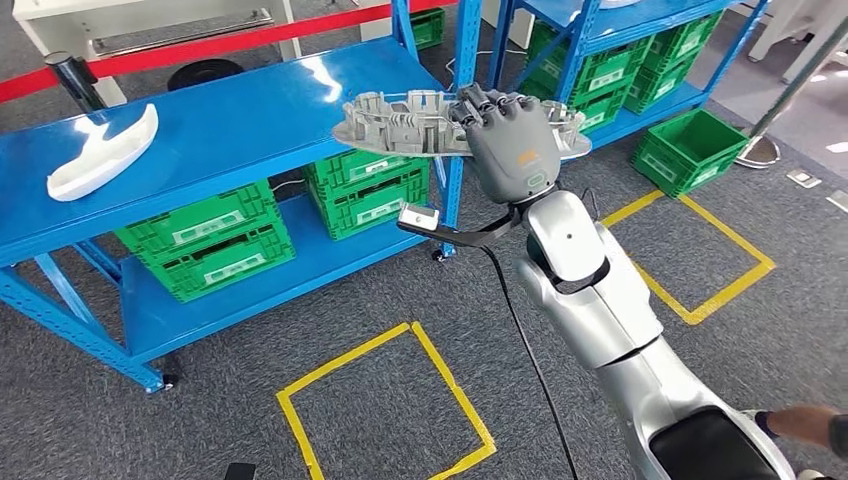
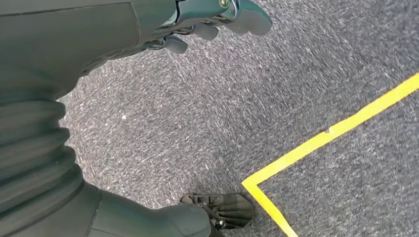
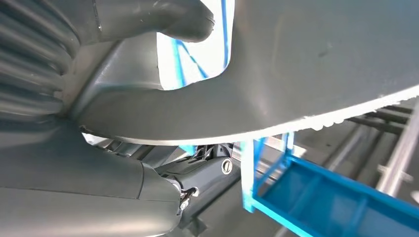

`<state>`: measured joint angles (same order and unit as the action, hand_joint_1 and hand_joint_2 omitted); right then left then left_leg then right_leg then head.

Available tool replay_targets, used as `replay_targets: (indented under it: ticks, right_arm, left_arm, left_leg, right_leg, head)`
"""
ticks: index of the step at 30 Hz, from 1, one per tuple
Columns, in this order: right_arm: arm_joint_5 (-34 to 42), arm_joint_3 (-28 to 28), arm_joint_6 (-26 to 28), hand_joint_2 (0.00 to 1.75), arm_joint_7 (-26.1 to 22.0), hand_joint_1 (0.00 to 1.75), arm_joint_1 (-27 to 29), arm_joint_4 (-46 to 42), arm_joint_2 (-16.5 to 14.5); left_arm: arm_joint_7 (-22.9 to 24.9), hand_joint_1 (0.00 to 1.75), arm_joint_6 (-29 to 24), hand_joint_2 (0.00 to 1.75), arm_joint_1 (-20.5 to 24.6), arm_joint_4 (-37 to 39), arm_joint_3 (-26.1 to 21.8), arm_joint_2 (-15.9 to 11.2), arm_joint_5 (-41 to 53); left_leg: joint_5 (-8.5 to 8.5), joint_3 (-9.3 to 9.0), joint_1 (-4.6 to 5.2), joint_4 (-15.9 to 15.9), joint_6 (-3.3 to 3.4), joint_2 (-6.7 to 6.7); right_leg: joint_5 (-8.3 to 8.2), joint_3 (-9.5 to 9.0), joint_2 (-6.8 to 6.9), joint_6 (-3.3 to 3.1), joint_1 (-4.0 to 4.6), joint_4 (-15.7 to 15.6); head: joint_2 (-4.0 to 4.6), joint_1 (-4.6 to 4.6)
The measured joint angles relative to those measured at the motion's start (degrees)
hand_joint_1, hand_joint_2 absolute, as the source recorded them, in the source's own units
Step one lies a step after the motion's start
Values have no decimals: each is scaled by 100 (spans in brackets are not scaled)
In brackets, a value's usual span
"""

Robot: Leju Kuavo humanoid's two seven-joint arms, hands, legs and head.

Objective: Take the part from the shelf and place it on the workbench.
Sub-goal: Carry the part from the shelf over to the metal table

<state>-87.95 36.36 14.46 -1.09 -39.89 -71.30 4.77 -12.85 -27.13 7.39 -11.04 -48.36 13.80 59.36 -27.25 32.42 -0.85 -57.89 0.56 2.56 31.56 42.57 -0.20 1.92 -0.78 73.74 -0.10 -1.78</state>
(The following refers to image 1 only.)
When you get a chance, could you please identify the person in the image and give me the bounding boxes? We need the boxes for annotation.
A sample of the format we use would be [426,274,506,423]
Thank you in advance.
[741,405,848,480]

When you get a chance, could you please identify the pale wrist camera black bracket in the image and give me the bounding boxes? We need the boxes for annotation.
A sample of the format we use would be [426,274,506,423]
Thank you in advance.
[397,201,525,250]

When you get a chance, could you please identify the steel pole with round base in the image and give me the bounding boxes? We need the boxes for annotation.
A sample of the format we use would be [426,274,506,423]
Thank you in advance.
[735,13,848,170]

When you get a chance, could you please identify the white plastic mirror cover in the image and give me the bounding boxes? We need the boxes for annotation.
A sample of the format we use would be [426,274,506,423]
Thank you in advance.
[46,102,160,202]

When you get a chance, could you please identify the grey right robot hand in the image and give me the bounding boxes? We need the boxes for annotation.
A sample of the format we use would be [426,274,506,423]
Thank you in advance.
[450,82,563,205]

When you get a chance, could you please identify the black camera cable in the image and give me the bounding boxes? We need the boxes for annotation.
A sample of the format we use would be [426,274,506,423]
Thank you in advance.
[480,245,581,480]

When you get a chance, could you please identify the black barrier post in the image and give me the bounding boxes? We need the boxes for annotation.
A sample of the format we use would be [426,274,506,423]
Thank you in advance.
[44,50,107,114]

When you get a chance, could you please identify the red barrier belt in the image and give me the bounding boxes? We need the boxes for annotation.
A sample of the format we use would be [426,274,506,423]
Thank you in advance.
[0,0,458,105]

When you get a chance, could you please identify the blue metal shelf rack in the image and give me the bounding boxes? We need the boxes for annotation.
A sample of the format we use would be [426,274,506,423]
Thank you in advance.
[0,0,485,395]
[486,0,773,150]

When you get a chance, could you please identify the white rectangular table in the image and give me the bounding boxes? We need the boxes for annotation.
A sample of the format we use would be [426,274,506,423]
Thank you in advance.
[480,0,535,51]
[13,0,303,107]

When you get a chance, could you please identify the grey wheel hubcap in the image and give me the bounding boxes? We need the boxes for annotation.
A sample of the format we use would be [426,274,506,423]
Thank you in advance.
[332,89,593,162]

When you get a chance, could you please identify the black round stool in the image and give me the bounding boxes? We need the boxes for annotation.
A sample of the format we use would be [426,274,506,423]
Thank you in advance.
[166,58,246,93]

